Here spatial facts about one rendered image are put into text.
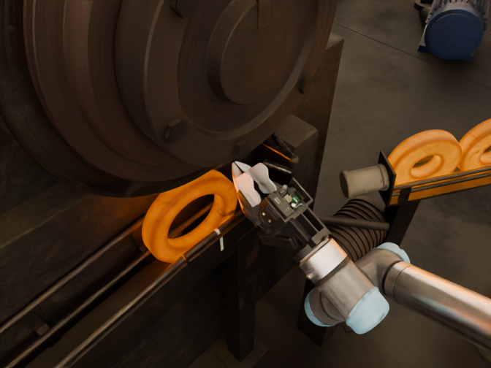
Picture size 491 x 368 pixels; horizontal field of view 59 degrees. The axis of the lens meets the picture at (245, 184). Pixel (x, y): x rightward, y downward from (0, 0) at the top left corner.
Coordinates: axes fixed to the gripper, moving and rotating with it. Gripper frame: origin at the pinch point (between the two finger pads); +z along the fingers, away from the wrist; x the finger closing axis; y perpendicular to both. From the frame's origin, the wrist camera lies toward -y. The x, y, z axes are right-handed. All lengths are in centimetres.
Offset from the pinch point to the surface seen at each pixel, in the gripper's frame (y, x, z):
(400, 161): 2.1, -29.0, -18.2
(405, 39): -97, -202, 37
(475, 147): 7, -42, -26
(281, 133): 2.0, -11.7, 0.7
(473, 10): -55, -196, 17
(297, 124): 2.1, -15.9, 0.5
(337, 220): -14.1, -18.8, -19.0
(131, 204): 0.1, 19.7, 5.0
